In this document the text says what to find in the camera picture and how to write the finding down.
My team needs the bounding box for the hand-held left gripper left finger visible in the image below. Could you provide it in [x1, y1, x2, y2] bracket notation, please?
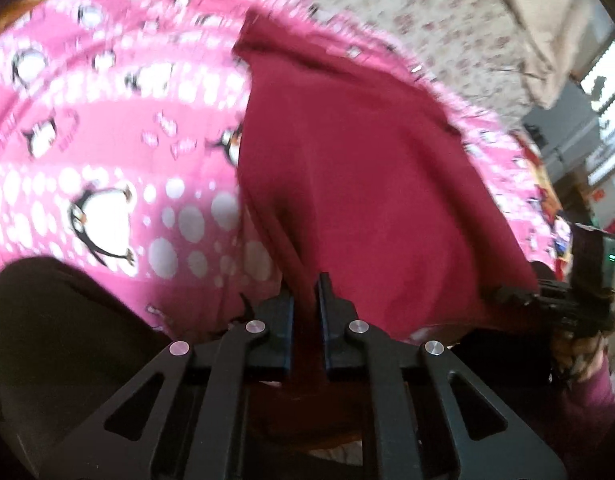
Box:
[40, 292, 295, 480]

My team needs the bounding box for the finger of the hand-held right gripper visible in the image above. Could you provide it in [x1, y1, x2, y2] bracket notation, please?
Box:
[490, 284, 542, 311]

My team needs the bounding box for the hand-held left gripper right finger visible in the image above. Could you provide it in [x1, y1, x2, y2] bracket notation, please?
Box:
[315, 272, 568, 480]

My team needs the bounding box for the dark red fleece garment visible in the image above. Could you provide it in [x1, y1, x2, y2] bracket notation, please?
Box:
[232, 7, 541, 453]

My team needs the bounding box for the person's right forearm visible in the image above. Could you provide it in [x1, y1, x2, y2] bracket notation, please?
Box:
[551, 355, 615, 480]

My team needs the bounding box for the person's right hand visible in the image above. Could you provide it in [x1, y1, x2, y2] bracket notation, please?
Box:
[550, 331, 611, 388]

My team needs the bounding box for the red yellow printed blanket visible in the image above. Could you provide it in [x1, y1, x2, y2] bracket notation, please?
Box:
[516, 130, 574, 263]

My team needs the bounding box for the bright window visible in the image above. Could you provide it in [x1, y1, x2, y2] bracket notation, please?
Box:
[580, 39, 615, 187]

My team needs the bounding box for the person's left leg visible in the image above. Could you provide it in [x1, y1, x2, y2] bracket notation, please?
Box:
[0, 256, 174, 480]

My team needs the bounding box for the pink penguin print blanket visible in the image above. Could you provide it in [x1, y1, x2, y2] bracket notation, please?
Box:
[0, 0, 574, 356]

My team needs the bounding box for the beige pillow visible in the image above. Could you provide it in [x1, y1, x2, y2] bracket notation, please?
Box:
[475, 0, 609, 109]

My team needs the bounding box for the floral bed sheet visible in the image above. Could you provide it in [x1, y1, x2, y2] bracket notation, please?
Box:
[264, 0, 538, 132]

